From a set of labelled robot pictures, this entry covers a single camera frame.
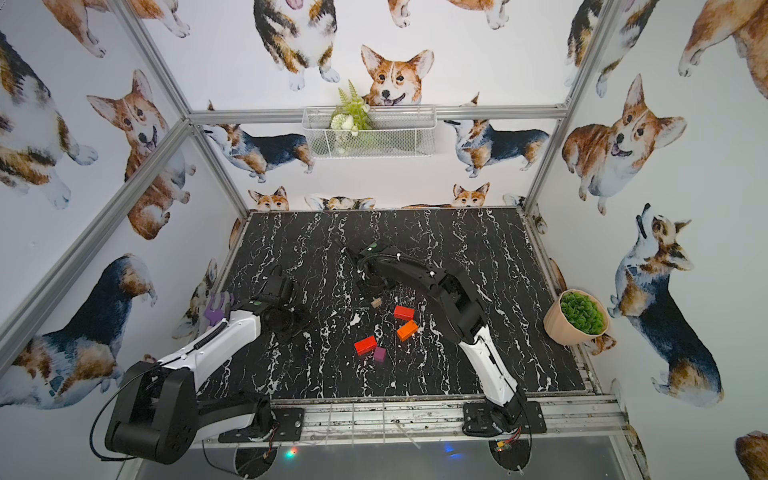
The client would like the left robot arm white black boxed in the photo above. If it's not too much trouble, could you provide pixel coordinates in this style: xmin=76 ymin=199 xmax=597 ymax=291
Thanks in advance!
xmin=104 ymin=268 xmax=309 ymax=464

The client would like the red block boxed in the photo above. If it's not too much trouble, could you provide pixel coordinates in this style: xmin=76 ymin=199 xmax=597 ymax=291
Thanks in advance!
xmin=393 ymin=305 xmax=415 ymax=321
xmin=354 ymin=336 xmax=377 ymax=356

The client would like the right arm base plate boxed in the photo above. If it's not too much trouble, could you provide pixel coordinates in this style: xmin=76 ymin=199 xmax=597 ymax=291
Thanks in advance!
xmin=461 ymin=401 xmax=547 ymax=438

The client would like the purple cube block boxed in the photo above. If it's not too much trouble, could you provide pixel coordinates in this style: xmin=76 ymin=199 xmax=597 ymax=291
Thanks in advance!
xmin=373 ymin=347 xmax=387 ymax=363

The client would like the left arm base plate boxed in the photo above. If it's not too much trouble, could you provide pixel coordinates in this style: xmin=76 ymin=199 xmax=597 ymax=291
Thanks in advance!
xmin=218 ymin=407 xmax=305 ymax=444

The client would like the aluminium cage frame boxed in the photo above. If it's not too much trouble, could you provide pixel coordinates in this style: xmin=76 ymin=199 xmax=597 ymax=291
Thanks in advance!
xmin=0 ymin=0 xmax=768 ymax=480

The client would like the orange block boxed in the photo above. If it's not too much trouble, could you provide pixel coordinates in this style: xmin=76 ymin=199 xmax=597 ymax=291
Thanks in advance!
xmin=397 ymin=320 xmax=419 ymax=342

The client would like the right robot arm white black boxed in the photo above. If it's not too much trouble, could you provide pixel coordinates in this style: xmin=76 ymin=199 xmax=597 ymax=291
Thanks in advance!
xmin=342 ymin=243 xmax=527 ymax=438

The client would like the pink pot green plant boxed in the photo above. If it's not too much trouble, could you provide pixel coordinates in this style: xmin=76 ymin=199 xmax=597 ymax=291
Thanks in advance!
xmin=543 ymin=289 xmax=610 ymax=346

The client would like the artificial fern with flower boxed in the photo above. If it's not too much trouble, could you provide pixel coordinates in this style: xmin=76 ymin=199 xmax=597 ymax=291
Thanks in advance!
xmin=330 ymin=81 xmax=375 ymax=156

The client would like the purple toy rake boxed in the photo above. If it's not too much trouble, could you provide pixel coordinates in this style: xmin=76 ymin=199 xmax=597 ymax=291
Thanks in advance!
xmin=204 ymin=291 xmax=234 ymax=327

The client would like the white wire basket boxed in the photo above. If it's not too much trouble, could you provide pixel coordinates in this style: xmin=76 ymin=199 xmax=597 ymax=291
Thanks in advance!
xmin=302 ymin=106 xmax=437 ymax=159

